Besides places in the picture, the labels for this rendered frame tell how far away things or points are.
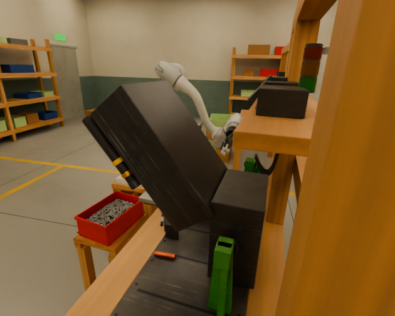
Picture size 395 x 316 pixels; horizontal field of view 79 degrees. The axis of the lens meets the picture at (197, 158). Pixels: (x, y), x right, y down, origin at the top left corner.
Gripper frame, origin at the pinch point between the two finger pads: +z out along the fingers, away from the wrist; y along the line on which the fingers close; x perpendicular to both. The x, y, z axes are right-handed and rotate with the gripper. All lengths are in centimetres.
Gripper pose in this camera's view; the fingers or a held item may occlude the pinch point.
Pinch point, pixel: (225, 150)
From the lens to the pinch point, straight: 134.6
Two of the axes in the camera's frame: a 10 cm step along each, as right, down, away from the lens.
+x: 7.2, 6.7, 2.1
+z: -3.0, 5.7, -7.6
